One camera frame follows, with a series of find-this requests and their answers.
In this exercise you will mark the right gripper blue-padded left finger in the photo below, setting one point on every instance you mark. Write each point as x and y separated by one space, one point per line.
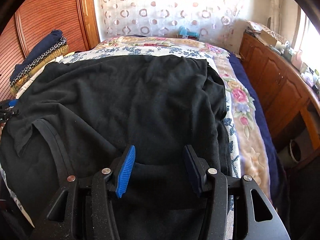
83 208

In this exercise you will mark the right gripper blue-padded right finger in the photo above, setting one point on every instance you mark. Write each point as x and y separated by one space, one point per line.
254 215

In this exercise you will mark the black garment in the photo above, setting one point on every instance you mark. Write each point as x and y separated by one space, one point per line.
120 109

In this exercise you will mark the stack of folded clothes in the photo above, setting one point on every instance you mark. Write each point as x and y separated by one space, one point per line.
49 48

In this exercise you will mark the navy blue bed sheet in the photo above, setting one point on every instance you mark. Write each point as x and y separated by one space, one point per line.
278 183

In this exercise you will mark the floral pink bedspread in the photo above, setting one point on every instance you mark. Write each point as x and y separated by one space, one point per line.
248 154

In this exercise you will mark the wooden louvred wardrobe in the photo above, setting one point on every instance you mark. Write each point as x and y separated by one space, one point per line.
34 19

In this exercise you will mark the long wooden sideboard cabinet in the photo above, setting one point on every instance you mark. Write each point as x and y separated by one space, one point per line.
290 106

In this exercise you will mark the blue floral white quilt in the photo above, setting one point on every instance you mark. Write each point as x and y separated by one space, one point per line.
140 52

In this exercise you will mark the cardboard box on sideboard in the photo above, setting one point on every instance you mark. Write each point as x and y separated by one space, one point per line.
269 39

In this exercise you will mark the teal object behind bed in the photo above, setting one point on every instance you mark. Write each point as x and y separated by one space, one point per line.
185 33

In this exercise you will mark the side window drape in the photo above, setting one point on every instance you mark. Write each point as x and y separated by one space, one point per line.
275 9

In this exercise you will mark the circle-pattern sheer curtain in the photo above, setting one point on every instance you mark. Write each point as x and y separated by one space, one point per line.
213 21

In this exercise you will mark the window with wooden frame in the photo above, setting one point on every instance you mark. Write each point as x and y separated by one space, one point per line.
307 41

